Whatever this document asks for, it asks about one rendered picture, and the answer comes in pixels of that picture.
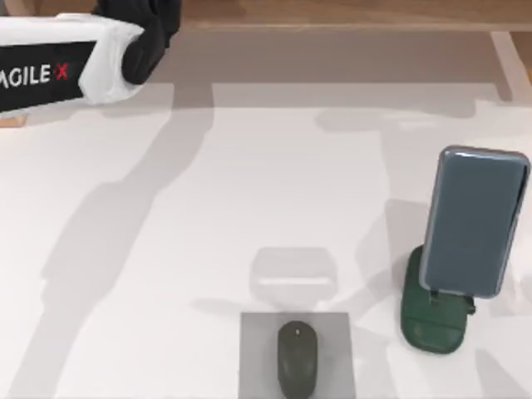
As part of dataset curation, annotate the blue-grey smartphone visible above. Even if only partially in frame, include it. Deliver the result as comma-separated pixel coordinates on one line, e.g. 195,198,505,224
418,145,531,299

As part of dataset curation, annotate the dark green phone stand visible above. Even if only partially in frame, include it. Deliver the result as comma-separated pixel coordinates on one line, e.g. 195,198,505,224
400,244,476,355

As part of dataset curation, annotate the dark green computer mouse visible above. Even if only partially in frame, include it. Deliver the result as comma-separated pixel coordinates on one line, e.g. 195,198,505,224
277,319,319,399

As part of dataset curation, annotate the grey mouse pad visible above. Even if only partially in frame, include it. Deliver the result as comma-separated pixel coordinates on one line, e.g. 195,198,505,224
238,311,357,399

